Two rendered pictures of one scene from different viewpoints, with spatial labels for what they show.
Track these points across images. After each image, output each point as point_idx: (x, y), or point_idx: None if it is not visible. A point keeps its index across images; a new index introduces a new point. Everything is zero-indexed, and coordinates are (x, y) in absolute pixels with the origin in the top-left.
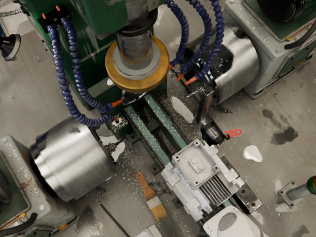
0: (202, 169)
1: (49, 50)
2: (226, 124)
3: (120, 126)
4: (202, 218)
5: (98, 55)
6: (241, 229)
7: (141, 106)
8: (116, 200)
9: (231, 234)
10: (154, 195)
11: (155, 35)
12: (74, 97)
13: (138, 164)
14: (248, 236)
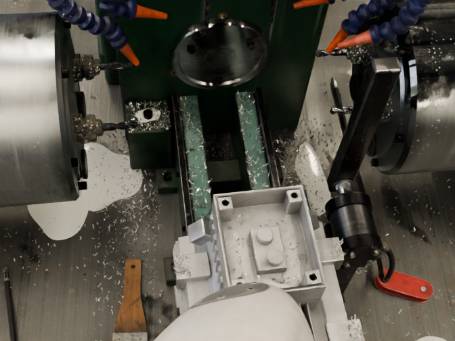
0: (275, 268)
1: None
2: (403, 260)
3: (149, 128)
4: None
5: None
6: (253, 312)
7: (223, 126)
8: (48, 294)
9: (208, 314)
10: (140, 328)
11: (335, 12)
12: (95, 47)
13: (145, 242)
14: (264, 335)
